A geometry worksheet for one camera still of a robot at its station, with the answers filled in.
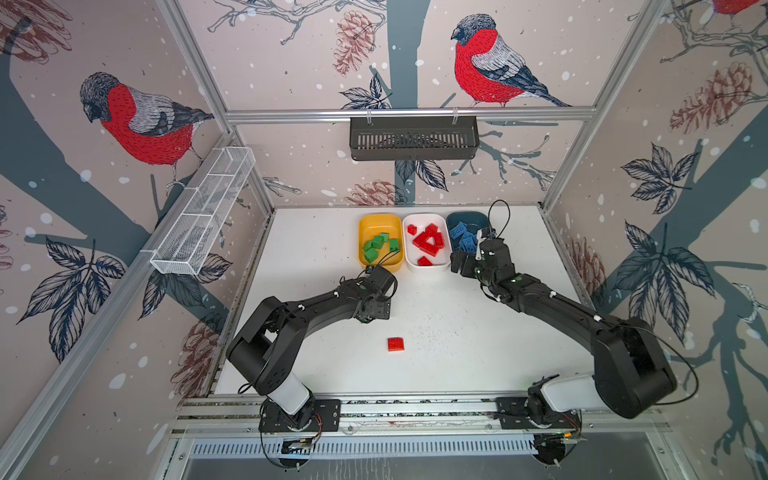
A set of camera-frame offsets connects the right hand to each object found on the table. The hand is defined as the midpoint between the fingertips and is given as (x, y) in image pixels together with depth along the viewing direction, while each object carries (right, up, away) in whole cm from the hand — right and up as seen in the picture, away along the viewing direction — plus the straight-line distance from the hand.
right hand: (462, 259), depth 89 cm
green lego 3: (-31, +3, +18) cm, 35 cm away
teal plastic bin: (+10, +12, +21) cm, 27 cm away
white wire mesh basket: (-71, +11, -13) cm, 74 cm away
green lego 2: (-24, +7, +21) cm, 33 cm away
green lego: (-27, +5, +17) cm, 32 cm away
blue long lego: (+3, +9, +21) cm, 23 cm away
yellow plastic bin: (-29, +11, +22) cm, 38 cm away
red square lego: (-7, +9, +21) cm, 24 cm away
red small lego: (-14, +9, +22) cm, 28 cm away
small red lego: (-10, -2, +14) cm, 17 cm away
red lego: (-8, +2, +18) cm, 19 cm away
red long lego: (-11, +4, +18) cm, 21 cm away
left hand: (-27, -15, +1) cm, 31 cm away
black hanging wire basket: (-14, +43, +17) cm, 48 cm away
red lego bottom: (-21, -24, -4) cm, 32 cm away
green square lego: (-21, +3, +17) cm, 27 cm away
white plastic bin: (-14, 0, +18) cm, 23 cm away
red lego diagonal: (-4, +5, +18) cm, 19 cm away
